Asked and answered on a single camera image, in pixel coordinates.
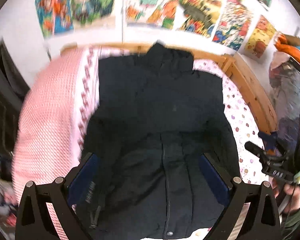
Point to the black padded jacket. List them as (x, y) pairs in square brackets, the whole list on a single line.
[(157, 116)]

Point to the blond boy drawing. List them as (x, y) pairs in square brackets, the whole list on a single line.
[(92, 13)]

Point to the pink apple-print quilt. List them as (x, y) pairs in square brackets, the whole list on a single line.
[(52, 125)]

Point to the dark wardrobe cabinet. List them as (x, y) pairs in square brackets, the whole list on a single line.
[(13, 90)]

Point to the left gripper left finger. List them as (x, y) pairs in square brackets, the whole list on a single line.
[(67, 191)]

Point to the yellow bear drawing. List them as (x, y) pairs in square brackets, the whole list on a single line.
[(260, 38)]

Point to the autumn landscape drawing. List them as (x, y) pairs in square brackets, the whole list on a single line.
[(200, 16)]

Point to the juice and oranges drawing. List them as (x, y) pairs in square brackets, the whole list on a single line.
[(155, 13)]

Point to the plastic bag of clothes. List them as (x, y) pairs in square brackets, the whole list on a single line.
[(284, 79)]

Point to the person's right hand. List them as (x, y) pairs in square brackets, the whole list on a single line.
[(292, 192)]

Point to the wooden bed frame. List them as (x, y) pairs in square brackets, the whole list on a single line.
[(247, 83)]

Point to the swimming girl drawing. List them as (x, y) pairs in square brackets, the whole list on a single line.
[(54, 16)]

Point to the orange fabric on bag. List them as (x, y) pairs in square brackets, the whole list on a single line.
[(289, 45)]

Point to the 2024 dragon drawing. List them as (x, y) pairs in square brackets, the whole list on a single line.
[(233, 25)]

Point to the white wall conduit pipe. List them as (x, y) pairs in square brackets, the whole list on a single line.
[(119, 21)]

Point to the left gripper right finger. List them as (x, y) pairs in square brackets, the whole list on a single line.
[(229, 192)]

